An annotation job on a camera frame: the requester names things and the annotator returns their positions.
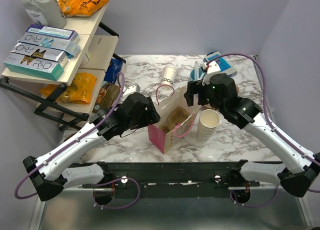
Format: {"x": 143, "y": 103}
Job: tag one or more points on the orange snack bag lower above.
{"x": 80, "y": 90}

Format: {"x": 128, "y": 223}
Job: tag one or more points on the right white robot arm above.
{"x": 299, "y": 167}

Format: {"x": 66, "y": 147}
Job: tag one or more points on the blue snack bag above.
{"x": 112, "y": 71}

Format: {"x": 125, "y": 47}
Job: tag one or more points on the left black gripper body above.
{"x": 145, "y": 118}

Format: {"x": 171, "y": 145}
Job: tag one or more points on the orange snack bag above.
{"x": 81, "y": 7}
{"x": 80, "y": 90}

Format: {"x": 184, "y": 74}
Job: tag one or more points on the silver r&o box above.
{"x": 35, "y": 51}
{"x": 69, "y": 47}

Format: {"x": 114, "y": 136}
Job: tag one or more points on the light blue utensil cup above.
{"x": 191, "y": 76}

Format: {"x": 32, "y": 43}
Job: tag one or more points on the white paper coffee cup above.
{"x": 169, "y": 75}

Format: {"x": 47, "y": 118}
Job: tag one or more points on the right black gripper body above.
{"x": 205, "y": 95}

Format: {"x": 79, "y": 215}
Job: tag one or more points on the stack of paper cups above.
{"x": 208, "y": 123}

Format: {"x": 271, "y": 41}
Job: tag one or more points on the black beige shelf rack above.
{"x": 98, "y": 43}

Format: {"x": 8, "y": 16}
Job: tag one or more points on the teal R&O box front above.
{"x": 35, "y": 67}

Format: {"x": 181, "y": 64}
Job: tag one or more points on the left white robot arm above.
{"x": 51, "y": 173}

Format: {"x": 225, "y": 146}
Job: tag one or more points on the brown snack bag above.
{"x": 107, "y": 95}

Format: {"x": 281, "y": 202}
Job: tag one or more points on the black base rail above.
{"x": 173, "y": 180}

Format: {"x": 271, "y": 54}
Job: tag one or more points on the grey coffee bag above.
{"x": 45, "y": 12}

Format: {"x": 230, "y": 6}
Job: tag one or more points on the white sachet stick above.
{"x": 197, "y": 70}

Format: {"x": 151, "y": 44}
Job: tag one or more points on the silver R&O box upper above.
{"x": 69, "y": 47}

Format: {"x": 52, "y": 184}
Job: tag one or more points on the brown pink paper bag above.
{"x": 164, "y": 142}

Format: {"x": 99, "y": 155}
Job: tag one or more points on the blue white razor box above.
{"x": 224, "y": 65}

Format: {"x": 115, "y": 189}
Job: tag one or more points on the silver R&O box middle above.
{"x": 35, "y": 51}

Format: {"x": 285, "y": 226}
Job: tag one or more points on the orange snack bag top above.
{"x": 81, "y": 7}

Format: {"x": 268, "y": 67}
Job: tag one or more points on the purple white box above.
{"x": 67, "y": 34}

